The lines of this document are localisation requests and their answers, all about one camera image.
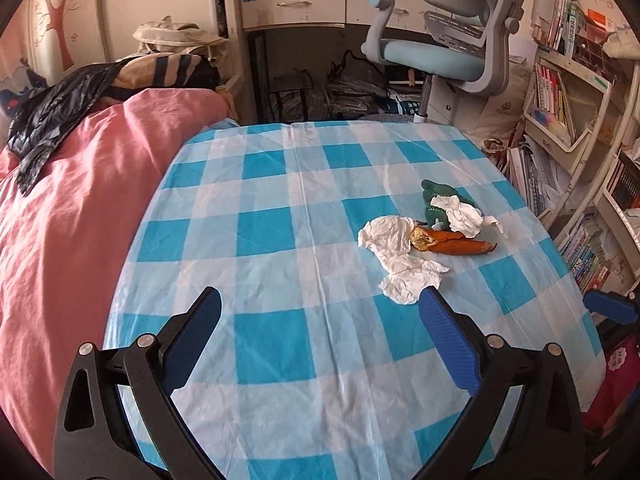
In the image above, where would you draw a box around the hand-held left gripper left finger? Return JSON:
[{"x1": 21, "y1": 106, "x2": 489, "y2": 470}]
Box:
[{"x1": 52, "y1": 286, "x2": 223, "y2": 480}]

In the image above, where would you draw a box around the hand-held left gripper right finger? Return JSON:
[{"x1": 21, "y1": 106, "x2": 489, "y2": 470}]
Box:
[{"x1": 415, "y1": 287, "x2": 586, "y2": 480}]

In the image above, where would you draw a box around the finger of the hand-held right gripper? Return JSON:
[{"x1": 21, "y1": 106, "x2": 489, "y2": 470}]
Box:
[{"x1": 583, "y1": 289, "x2": 640, "y2": 325}]

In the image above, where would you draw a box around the small white tissue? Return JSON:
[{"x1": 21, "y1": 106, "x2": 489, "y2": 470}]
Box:
[{"x1": 378, "y1": 255, "x2": 451, "y2": 306}]

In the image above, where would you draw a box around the orange fruit peel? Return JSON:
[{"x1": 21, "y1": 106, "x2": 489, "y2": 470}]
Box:
[{"x1": 409, "y1": 226, "x2": 499, "y2": 256}]

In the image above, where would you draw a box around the large white tissue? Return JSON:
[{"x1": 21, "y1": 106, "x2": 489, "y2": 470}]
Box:
[{"x1": 357, "y1": 214, "x2": 417, "y2": 262}]

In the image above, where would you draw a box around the green snack wrapper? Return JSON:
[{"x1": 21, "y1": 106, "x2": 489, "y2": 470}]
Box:
[{"x1": 419, "y1": 178, "x2": 459, "y2": 231}]

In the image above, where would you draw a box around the row of colourful thin books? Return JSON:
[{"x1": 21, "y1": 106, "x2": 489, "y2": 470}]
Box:
[{"x1": 556, "y1": 211, "x2": 622, "y2": 297}]

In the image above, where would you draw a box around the red pink bag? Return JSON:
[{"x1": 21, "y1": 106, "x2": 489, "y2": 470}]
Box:
[{"x1": 586, "y1": 334, "x2": 640, "y2": 432}]

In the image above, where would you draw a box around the row of dark books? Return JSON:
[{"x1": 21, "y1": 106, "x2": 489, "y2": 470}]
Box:
[{"x1": 606, "y1": 156, "x2": 640, "y2": 212}]

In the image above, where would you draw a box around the blue white checked tablecloth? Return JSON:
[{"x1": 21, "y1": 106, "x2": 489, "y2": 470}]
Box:
[{"x1": 101, "y1": 120, "x2": 609, "y2": 480}]

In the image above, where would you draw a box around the stack of papers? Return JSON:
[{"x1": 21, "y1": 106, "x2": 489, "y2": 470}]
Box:
[{"x1": 504, "y1": 141, "x2": 572, "y2": 217}]

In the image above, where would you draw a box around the pink duvet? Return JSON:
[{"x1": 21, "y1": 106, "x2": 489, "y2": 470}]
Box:
[{"x1": 0, "y1": 87, "x2": 242, "y2": 477}]

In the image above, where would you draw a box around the white book rack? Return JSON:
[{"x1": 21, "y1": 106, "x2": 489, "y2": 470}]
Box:
[{"x1": 504, "y1": 0, "x2": 640, "y2": 312}]

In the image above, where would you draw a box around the row of red white books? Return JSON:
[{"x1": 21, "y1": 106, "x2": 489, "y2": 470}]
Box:
[{"x1": 534, "y1": 64, "x2": 574, "y2": 134}]

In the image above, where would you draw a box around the blue white printed bag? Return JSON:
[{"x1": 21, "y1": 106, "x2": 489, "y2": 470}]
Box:
[{"x1": 384, "y1": 89, "x2": 424, "y2": 117}]

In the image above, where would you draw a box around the black mesh bag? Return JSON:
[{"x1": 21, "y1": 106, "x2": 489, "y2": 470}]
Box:
[{"x1": 269, "y1": 71, "x2": 317, "y2": 124}]

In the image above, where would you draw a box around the black puffer jacket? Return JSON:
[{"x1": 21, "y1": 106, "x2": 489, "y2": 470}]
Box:
[{"x1": 7, "y1": 64, "x2": 124, "y2": 197}]

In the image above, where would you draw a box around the beige navy striped pillow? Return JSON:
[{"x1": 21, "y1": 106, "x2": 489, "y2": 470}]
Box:
[{"x1": 110, "y1": 52, "x2": 224, "y2": 97}]

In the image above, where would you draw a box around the black plastic bag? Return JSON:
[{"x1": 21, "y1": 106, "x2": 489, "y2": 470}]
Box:
[{"x1": 324, "y1": 49, "x2": 392, "y2": 119}]

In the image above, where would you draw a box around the row of tall books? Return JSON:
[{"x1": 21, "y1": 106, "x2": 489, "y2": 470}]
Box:
[{"x1": 529, "y1": 0, "x2": 587, "y2": 59}]

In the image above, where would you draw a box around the beige canvas bag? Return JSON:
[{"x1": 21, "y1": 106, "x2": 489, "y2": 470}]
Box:
[{"x1": 132, "y1": 17, "x2": 231, "y2": 59}]

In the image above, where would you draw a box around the grey blue desk chair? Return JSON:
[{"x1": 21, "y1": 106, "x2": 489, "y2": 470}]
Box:
[{"x1": 347, "y1": 0, "x2": 534, "y2": 124}]

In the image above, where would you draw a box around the plain white desk drawer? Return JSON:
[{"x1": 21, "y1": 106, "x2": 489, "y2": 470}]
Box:
[{"x1": 345, "y1": 0, "x2": 427, "y2": 29}]

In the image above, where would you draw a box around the white desk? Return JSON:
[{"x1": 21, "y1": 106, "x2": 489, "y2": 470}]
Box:
[{"x1": 221, "y1": 0, "x2": 437, "y2": 126}]

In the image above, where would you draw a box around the white desk drawer blue sticker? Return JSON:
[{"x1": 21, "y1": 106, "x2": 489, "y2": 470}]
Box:
[{"x1": 238, "y1": 0, "x2": 347, "y2": 29}]

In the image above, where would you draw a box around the white tree-print headboard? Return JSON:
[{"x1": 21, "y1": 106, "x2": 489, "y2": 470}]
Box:
[{"x1": 24, "y1": 0, "x2": 112, "y2": 77}]

